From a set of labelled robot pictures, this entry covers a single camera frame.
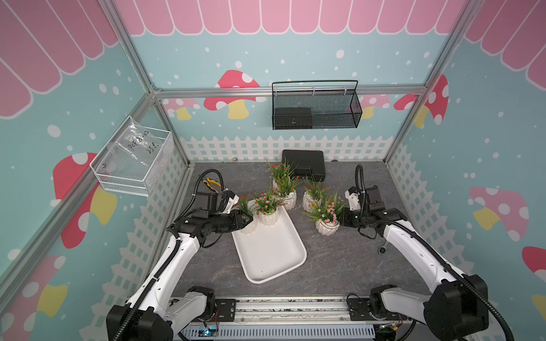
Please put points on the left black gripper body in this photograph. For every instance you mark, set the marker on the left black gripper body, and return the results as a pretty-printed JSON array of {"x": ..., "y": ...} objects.
[{"x": 225, "y": 222}]

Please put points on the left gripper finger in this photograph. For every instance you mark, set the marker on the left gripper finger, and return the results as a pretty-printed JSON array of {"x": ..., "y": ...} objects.
[
  {"x": 244, "y": 223},
  {"x": 244, "y": 214}
]

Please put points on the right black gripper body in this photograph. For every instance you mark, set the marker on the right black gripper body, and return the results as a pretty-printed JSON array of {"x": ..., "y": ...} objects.
[{"x": 355, "y": 219}]

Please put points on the red flower pot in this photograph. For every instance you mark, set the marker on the red flower pot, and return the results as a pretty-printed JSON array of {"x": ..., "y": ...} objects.
[
  {"x": 247, "y": 208},
  {"x": 286, "y": 190}
]

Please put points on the pink flower pot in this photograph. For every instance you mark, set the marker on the pink flower pot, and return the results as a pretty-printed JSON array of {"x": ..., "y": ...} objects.
[
  {"x": 326, "y": 215},
  {"x": 266, "y": 206}
]

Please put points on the white plastic storage tray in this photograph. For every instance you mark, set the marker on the white plastic storage tray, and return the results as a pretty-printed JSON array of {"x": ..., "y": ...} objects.
[{"x": 269, "y": 251}]

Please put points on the orange flower pot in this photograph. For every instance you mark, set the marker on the orange flower pot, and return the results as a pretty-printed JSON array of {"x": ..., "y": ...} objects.
[{"x": 314, "y": 192}]

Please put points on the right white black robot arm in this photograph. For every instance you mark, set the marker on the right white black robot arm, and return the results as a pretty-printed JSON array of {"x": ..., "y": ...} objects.
[{"x": 457, "y": 305}]

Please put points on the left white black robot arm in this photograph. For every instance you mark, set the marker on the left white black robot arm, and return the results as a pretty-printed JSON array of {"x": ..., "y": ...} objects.
[{"x": 149, "y": 314}]

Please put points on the black box in basket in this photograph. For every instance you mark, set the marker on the black box in basket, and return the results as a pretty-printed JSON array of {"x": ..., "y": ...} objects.
[{"x": 285, "y": 118}]

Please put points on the yellow black pliers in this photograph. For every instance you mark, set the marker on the yellow black pliers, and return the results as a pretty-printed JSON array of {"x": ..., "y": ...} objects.
[{"x": 213, "y": 185}]

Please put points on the red flower pot rearmost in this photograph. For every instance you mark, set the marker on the red flower pot rearmost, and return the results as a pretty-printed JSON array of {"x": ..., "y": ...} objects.
[{"x": 281, "y": 173}]

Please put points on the black plastic tool case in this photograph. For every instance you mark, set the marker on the black plastic tool case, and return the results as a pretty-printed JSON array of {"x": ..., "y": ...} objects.
[{"x": 305, "y": 164}]

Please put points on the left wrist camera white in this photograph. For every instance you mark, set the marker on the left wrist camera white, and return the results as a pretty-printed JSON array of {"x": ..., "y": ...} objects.
[{"x": 228, "y": 199}]

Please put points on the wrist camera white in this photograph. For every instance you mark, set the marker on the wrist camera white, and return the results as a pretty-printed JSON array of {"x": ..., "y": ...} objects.
[
  {"x": 228, "y": 199},
  {"x": 352, "y": 196}
]

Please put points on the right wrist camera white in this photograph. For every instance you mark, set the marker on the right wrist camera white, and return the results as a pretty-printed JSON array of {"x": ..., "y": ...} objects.
[{"x": 352, "y": 196}]

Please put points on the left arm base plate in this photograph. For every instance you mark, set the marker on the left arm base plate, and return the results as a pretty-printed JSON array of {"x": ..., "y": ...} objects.
[{"x": 225, "y": 310}]

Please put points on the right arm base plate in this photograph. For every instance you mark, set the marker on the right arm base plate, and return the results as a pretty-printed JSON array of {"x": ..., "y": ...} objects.
[{"x": 358, "y": 308}]

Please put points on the aluminium mounting rail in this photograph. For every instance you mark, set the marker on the aluminium mounting rail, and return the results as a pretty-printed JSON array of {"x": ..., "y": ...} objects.
[{"x": 275, "y": 310}]

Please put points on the clear acrylic wall box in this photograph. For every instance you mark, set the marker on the clear acrylic wall box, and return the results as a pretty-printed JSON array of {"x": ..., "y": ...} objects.
[{"x": 133, "y": 159}]

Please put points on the black wire mesh basket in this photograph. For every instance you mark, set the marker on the black wire mesh basket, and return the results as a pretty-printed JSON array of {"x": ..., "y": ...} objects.
[{"x": 334, "y": 103}]

